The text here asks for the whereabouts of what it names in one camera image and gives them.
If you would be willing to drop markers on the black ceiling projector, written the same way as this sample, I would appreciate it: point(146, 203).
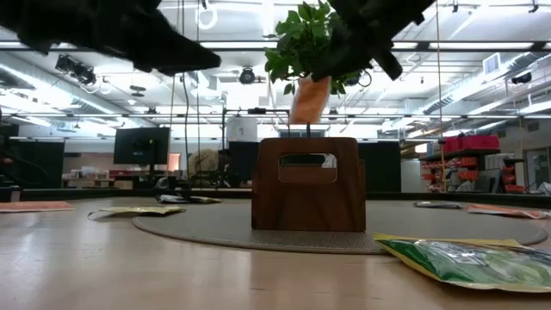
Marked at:
point(521, 78)

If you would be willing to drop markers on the brown wooden caddy box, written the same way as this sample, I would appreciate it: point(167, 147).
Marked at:
point(301, 206)

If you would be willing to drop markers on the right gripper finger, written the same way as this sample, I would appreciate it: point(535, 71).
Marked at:
point(348, 64)
point(338, 56)

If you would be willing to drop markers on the black computer monitor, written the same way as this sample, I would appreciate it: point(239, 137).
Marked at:
point(142, 146)

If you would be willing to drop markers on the person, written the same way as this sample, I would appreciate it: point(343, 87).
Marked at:
point(204, 165)

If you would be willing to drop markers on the black ceiling spotlight cluster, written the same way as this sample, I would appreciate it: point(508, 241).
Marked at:
point(75, 69)

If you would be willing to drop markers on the small green potted tree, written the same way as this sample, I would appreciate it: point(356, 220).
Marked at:
point(297, 39)

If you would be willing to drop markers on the shelf with red bins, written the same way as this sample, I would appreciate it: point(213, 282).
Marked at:
point(473, 142)

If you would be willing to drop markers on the grey ceiling vent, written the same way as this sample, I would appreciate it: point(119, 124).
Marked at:
point(492, 63)

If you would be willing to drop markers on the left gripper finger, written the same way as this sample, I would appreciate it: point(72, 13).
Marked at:
point(172, 53)

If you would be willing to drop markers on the green tea packet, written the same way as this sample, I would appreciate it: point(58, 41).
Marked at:
point(465, 262)

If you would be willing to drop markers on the cluttered workbench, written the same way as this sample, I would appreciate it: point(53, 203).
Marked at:
point(94, 180)

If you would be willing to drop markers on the yellow pole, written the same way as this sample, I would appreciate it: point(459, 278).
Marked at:
point(442, 172)

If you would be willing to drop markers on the black metal frame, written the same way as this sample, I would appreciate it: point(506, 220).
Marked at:
point(258, 110)

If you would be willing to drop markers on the black table edge rail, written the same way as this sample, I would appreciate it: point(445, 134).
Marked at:
point(86, 193)

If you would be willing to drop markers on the round black ceiling lamp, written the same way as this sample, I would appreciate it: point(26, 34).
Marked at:
point(247, 76)

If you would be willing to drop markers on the round grey placemat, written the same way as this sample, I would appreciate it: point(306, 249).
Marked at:
point(206, 228)

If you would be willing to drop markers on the yellow tea packet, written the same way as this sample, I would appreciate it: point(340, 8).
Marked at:
point(142, 210)

